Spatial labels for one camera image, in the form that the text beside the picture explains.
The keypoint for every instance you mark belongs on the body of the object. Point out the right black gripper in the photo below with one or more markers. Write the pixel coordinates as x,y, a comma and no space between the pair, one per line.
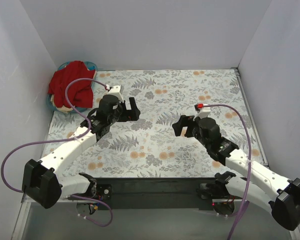
189,127

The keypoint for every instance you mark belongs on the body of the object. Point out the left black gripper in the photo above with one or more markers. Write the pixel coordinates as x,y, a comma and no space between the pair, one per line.
125,111

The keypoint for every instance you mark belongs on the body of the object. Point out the red t shirt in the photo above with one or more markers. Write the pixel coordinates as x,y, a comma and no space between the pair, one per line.
72,85

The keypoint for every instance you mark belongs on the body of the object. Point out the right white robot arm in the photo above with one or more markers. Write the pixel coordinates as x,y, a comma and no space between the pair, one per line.
275,193

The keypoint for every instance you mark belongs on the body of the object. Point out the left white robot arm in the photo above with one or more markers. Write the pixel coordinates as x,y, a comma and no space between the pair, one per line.
43,180

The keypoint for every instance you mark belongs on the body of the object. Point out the floral table mat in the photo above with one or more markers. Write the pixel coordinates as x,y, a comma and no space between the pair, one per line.
148,147

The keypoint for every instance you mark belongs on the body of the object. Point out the beige t shirt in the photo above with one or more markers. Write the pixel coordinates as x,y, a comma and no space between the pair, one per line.
63,109

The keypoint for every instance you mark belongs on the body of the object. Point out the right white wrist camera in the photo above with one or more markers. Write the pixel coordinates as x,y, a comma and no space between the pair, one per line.
202,111

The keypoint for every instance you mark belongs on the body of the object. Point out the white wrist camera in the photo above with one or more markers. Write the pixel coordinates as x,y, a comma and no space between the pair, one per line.
202,111
117,92

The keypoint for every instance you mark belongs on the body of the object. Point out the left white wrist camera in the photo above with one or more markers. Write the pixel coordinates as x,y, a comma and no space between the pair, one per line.
117,92

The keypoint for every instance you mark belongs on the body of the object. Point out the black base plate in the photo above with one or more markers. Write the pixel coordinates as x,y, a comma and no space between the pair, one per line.
202,193

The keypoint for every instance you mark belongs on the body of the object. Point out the aluminium rail frame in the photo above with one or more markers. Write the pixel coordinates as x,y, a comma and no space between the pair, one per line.
37,223

